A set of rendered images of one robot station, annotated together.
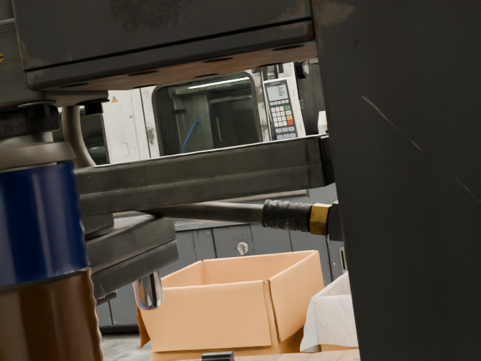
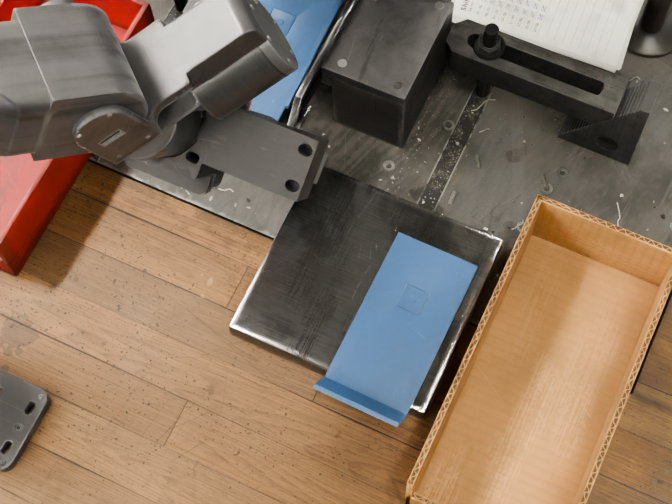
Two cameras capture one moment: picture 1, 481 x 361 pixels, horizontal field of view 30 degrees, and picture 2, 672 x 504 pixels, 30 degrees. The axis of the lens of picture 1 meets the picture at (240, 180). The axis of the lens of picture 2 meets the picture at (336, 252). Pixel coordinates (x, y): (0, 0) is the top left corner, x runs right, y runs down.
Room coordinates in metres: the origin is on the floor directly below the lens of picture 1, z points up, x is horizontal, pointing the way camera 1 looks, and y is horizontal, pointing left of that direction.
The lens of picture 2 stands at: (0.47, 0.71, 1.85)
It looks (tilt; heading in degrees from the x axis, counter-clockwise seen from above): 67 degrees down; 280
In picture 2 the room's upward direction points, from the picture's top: 4 degrees counter-clockwise
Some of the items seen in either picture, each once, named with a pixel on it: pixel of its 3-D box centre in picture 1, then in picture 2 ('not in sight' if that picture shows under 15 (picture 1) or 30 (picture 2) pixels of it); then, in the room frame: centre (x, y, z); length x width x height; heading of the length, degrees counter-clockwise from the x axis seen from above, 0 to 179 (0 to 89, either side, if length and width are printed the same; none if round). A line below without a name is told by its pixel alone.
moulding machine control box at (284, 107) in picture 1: (286, 112); not in sight; (5.14, -0.32, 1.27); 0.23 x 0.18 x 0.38; 158
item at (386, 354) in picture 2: not in sight; (397, 325); (0.48, 0.38, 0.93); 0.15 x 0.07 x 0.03; 71
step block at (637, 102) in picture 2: not in sight; (607, 111); (0.33, 0.18, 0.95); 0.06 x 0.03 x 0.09; 161
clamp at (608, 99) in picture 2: not in sight; (531, 79); (0.39, 0.16, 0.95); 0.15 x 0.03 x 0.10; 161
